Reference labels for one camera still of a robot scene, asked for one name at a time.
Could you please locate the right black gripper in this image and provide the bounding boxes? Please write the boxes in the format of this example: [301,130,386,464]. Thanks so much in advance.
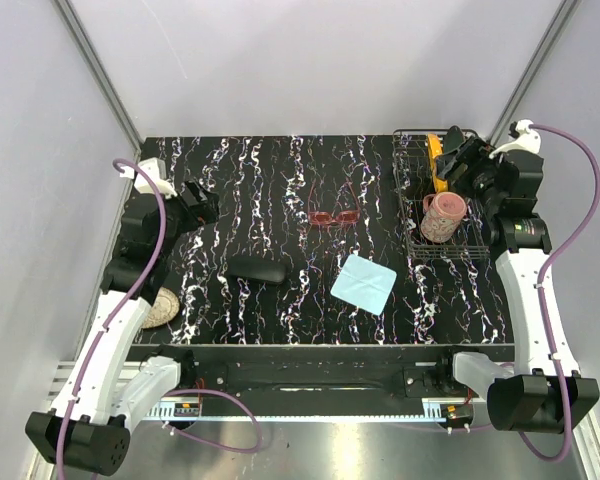
[433,134,503,212]

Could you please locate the black glasses case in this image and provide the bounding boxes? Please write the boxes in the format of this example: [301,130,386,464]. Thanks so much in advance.
[227,256,287,285]

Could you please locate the red sunglasses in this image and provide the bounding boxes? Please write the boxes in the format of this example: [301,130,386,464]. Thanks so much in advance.
[307,181,361,227]

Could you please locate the light blue cleaning cloth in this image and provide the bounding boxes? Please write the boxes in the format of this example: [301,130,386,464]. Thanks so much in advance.
[330,254,397,316]

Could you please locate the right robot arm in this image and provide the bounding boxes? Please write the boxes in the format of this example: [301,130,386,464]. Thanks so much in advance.
[433,123,600,435]

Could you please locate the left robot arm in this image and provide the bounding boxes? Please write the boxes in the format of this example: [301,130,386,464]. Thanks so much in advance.
[25,182,219,476]

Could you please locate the dark green plate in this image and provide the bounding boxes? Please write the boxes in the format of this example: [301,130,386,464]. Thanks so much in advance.
[442,125,465,154]

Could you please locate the yellow plate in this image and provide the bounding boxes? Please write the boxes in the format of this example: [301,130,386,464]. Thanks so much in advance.
[427,133,448,193]

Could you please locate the pink patterned mug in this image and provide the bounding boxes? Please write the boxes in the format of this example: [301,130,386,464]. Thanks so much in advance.
[420,192,467,243]

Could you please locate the beige patterned round coaster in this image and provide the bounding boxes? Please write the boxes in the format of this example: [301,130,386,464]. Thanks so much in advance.
[141,287,180,330]

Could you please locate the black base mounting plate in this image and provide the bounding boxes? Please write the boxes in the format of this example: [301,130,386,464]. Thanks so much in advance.
[129,343,516,401]

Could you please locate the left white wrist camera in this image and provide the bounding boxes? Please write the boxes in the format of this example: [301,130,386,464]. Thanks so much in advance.
[117,157,177,199]

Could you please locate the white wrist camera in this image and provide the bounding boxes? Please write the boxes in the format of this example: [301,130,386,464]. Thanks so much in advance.
[489,119,541,159]
[117,157,177,199]

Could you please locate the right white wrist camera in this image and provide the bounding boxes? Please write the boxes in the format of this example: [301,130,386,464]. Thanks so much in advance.
[489,119,541,159]

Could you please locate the black wire dish rack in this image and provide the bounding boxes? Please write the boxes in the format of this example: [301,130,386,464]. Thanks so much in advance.
[392,129,489,261]

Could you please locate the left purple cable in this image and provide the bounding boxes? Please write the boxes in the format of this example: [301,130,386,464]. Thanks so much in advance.
[54,158,264,476]

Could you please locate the purple cable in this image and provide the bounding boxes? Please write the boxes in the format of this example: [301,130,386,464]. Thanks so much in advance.
[517,123,600,461]
[54,158,264,476]

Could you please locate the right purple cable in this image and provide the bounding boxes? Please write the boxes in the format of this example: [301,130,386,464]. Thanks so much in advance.
[517,123,600,461]

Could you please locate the aluminium rail frame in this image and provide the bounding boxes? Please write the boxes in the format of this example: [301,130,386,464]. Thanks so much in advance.
[58,365,471,421]

